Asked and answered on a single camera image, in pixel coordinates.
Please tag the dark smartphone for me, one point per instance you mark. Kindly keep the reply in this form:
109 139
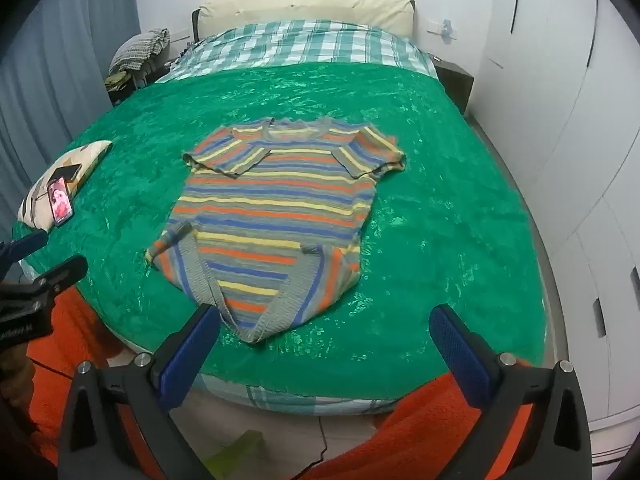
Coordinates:
70 170

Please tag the grey checked cloth pile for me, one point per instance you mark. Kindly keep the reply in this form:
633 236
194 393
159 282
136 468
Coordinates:
140 45

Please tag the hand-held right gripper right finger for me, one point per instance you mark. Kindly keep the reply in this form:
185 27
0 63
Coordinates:
462 355

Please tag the white wardrobe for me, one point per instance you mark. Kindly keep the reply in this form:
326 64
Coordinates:
550 85

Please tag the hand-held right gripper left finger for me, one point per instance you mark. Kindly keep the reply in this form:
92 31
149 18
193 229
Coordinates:
187 360

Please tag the dark nightstand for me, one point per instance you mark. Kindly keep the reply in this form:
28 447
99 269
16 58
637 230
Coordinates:
457 82

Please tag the green checked bedsheet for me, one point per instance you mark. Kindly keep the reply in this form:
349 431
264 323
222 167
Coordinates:
310 42

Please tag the grey curtain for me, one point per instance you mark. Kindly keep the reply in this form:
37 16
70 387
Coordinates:
50 85

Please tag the orange fuzzy cloth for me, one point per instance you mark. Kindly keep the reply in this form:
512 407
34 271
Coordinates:
425 420

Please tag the olive cloth bundle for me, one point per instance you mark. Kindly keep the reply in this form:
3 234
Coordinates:
119 85

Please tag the smartphone with lit screen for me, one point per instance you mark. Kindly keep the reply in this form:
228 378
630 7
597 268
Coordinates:
60 200

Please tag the white wall socket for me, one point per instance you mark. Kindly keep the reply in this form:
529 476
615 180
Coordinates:
445 29

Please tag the green floral bedspread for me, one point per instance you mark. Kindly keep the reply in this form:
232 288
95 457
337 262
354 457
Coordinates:
450 210

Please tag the cream padded headboard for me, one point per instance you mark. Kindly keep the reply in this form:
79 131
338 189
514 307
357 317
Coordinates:
300 5

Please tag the striped knit sweater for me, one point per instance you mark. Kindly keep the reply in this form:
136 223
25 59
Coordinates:
280 210

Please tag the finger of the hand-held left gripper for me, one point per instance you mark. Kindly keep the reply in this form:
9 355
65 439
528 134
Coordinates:
62 272
22 247

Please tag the patterned cream cushion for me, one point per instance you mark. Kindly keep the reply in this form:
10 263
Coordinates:
90 155

